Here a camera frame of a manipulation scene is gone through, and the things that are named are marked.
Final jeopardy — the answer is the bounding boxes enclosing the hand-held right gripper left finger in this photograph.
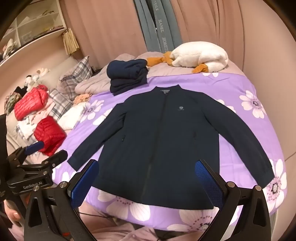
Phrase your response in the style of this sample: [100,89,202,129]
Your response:
[23,159,99,241]

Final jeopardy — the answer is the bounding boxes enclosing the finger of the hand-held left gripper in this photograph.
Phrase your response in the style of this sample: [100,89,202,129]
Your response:
[18,149,68,173]
[8,142,45,164]

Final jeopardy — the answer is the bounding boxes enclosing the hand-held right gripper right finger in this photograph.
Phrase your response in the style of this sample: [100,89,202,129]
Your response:
[195,159,272,241]

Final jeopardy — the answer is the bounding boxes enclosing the navy zip jacket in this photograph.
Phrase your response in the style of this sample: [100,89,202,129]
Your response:
[67,85,281,210]

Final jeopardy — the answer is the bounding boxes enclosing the white and pink clothes pile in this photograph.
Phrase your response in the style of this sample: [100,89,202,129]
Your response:
[16,109,48,142]

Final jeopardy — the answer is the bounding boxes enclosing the white crumpled clothes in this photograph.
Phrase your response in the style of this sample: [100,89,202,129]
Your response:
[58,102,93,130]

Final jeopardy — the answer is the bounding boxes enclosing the folded navy clothes stack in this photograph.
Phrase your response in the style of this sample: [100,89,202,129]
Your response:
[107,59,148,96]

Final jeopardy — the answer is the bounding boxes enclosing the person's left hand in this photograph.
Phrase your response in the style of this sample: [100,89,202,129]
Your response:
[5,203,22,229]

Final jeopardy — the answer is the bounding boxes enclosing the red puffer jacket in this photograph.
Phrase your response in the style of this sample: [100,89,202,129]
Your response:
[34,116,66,157]
[14,85,50,121]

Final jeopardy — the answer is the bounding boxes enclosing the multicoloured knitted cloth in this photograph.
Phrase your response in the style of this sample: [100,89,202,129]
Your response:
[3,91,22,114]

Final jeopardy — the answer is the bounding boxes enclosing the plaid cloth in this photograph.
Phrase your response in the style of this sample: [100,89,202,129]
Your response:
[47,88,70,116]

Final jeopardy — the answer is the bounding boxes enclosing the peach crumpled cloth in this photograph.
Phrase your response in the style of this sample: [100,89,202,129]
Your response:
[74,93,92,105]

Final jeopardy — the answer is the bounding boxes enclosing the person's pink clothing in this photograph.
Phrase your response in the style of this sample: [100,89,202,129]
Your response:
[76,204,167,241]

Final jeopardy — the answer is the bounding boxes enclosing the beige headboard cushion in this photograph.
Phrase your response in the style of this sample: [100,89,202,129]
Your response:
[35,56,77,90]

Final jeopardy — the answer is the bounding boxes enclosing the grey-pink quilt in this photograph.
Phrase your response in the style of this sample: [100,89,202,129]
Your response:
[75,53,243,94]

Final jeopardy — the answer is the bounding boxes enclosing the plaid pillow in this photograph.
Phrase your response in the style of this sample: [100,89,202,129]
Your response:
[57,56,93,93]

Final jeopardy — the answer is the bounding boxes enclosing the purple floral bedsheet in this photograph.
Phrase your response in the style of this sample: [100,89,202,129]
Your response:
[52,72,288,232]

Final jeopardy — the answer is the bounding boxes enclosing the beige tassel fringe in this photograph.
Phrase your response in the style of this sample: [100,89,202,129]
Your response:
[62,28,80,55]

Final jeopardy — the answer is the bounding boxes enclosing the white shelf unit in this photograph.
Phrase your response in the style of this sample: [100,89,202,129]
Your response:
[0,0,70,67]

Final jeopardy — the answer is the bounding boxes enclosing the white plush goose toy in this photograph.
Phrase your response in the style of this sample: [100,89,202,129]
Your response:
[147,41,229,73]

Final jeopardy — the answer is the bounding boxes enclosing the thin black cable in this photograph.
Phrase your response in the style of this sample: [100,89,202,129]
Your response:
[79,210,130,220]

